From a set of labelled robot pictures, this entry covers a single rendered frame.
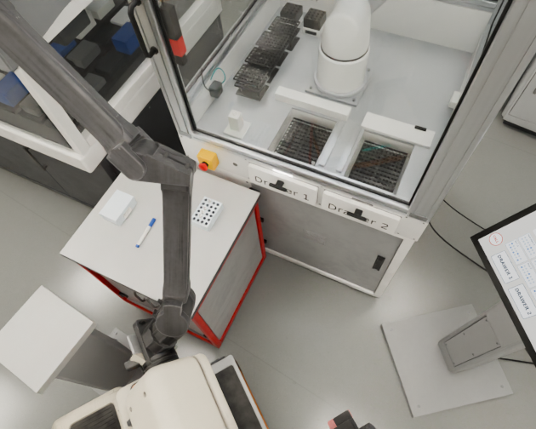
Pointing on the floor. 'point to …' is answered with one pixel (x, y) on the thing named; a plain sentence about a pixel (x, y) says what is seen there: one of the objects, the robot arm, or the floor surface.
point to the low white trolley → (238, 254)
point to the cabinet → (325, 239)
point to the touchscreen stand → (452, 357)
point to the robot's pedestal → (61, 347)
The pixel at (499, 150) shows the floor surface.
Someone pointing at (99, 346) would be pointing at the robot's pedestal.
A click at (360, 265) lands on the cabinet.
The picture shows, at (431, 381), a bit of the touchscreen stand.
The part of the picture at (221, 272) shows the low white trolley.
